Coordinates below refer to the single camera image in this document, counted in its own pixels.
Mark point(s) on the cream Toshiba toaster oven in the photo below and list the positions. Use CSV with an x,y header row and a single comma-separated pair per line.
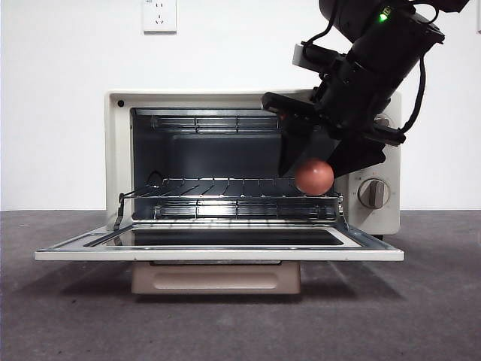
x,y
116,150

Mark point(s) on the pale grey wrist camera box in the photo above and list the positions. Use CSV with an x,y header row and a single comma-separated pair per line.
x,y
298,55

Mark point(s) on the white wall socket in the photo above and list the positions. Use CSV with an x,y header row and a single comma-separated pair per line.
x,y
159,19

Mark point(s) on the cream oven knob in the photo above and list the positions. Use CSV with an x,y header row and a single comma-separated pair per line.
x,y
384,121
373,193

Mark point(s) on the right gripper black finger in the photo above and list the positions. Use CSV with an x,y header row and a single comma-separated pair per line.
x,y
300,146
357,156

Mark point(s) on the black round oven button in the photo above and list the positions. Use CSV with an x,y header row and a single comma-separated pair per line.
x,y
120,102

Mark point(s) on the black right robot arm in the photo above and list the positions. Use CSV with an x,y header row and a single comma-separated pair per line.
x,y
391,41

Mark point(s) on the brown egg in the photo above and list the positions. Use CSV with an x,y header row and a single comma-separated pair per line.
x,y
315,177

